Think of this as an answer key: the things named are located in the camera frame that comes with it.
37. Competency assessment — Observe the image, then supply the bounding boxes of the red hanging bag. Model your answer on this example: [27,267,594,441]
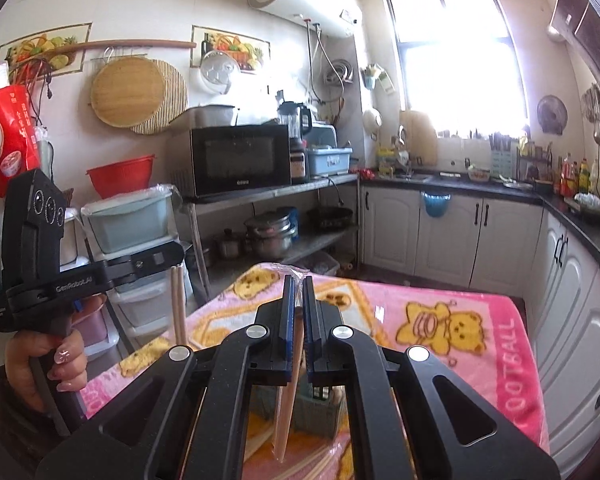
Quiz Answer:
[0,54,44,199]

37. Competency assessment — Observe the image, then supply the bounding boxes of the fruit wall picture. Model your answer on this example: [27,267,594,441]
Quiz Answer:
[190,25,271,75]
[0,22,92,73]

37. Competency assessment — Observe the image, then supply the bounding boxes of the beige cutting board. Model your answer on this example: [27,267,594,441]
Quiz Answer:
[399,110,439,167]

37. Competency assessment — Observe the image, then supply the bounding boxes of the plastic-wrapped chopstick pair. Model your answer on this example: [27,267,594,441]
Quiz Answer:
[171,266,187,347]
[271,261,312,465]

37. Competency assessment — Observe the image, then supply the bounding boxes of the black blender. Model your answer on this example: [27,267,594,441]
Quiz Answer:
[278,101,314,184]

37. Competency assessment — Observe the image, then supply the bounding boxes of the red plastic basin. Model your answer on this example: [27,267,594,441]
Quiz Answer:
[86,155,159,200]

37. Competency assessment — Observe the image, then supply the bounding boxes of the wall caddy with green items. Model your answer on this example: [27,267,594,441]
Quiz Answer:
[360,62,397,94]

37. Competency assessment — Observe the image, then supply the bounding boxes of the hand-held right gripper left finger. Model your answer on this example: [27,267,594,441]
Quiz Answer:
[34,275,298,480]

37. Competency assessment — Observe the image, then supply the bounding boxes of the pink printed blanket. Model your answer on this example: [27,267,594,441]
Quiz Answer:
[77,261,551,480]

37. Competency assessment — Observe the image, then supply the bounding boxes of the cluster of condiment bottles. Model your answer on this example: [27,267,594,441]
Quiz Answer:
[555,154,600,198]

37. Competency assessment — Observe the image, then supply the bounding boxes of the coiled grey hose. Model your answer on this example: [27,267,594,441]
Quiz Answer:
[324,57,356,87]

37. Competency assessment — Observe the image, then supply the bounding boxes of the stacked grey plastic drawer unit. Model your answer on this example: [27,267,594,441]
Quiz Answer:
[81,185,183,358]

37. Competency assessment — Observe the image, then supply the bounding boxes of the group of chopsticks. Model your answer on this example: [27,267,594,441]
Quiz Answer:
[242,425,346,480]

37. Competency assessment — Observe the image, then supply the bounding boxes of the blue plastic dish tray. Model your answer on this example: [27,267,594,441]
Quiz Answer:
[305,146,354,177]

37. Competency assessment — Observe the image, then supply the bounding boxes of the black microwave oven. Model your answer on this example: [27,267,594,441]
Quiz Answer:
[169,124,292,200]

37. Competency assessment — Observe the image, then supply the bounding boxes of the round grey wall fan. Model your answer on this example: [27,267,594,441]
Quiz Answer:
[536,95,569,136]

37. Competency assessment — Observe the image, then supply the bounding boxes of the person's left hand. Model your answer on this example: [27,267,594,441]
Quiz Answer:
[4,294,109,412]

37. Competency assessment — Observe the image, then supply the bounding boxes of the kitchen window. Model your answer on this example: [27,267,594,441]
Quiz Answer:
[384,0,529,136]

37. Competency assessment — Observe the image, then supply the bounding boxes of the yellow bottle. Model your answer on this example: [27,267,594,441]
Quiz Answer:
[376,142,399,175]

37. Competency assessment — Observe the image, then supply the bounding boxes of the small lidded pot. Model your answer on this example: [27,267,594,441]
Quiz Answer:
[216,228,242,259]

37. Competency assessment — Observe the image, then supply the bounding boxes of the white plastic basket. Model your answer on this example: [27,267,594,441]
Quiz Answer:
[295,251,342,277]

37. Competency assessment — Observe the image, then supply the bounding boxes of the dark spice rack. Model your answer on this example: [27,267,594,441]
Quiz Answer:
[517,140,556,184]

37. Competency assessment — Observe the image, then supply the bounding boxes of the round bamboo board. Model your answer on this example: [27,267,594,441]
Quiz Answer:
[90,56,167,128]

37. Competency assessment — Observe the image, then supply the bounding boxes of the wooden rolling pin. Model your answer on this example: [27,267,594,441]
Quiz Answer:
[50,40,197,63]

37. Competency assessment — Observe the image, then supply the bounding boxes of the white kitchen cabinets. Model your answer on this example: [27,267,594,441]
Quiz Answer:
[360,185,600,466]

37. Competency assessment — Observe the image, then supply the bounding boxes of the metal sink faucet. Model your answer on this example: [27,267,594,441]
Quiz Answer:
[396,125,415,177]

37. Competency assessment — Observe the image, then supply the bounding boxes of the white round wall holder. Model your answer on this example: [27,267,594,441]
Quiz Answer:
[362,107,384,137]

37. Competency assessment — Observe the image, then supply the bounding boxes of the hanging kitchen utensils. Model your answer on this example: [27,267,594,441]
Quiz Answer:
[580,82,600,126]

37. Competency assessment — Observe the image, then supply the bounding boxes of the blue hanging bin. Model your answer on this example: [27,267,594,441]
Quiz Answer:
[420,190,452,220]

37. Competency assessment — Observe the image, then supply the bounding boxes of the small white fan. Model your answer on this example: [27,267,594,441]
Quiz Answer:
[200,49,241,96]

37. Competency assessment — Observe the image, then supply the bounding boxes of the drawer unit with pink drawer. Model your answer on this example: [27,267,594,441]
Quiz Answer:
[60,206,121,358]

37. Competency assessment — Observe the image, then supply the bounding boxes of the round ribbed bamboo mat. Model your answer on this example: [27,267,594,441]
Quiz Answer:
[130,59,189,136]

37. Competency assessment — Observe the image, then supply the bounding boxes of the metal shelf rack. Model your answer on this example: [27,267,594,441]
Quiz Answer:
[182,174,361,306]

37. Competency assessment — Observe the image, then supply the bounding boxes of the grey box on microwave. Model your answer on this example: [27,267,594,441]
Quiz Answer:
[187,105,239,129]

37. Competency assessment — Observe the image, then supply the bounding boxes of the teal cutlery stand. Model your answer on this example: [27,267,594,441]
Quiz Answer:
[488,132,519,179]

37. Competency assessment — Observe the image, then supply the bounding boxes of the person's left forearm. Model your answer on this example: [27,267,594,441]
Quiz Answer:
[0,365,81,480]

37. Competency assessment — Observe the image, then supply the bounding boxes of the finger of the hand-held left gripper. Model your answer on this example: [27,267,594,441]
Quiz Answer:
[104,241,187,292]

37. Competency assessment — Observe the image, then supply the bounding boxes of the dark green perforated utensil holder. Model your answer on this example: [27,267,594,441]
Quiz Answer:
[250,380,348,437]

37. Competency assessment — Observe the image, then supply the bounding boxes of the black wok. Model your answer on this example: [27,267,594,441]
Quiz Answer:
[306,206,355,234]

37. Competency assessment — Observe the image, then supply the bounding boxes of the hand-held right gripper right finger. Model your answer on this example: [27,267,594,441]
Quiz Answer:
[302,275,562,480]

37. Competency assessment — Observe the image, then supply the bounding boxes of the steel stockpot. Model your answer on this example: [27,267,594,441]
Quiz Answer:
[244,211,299,260]

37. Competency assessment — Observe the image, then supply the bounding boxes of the black range hood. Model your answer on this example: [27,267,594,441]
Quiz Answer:
[547,0,600,106]

